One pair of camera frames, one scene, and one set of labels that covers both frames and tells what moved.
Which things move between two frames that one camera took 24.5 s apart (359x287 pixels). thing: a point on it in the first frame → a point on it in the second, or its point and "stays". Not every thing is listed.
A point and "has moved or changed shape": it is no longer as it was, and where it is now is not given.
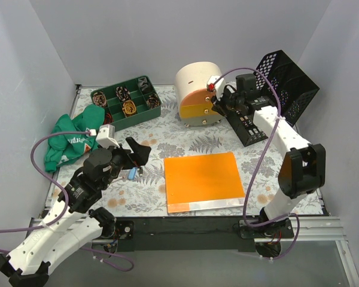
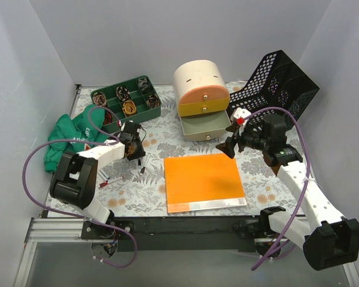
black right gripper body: [224, 101] → [236, 140]
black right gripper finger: [219, 109] → [235, 129]
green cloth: [62, 149] stays
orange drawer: [198, 97] has moved or changed shape
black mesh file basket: [283, 85] stays
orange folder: [203, 182] stays
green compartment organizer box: [128, 103] stays
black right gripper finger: [213, 100] → [228, 148]
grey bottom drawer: [201, 120] has moved or changed shape
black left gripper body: [131, 153] → [136, 150]
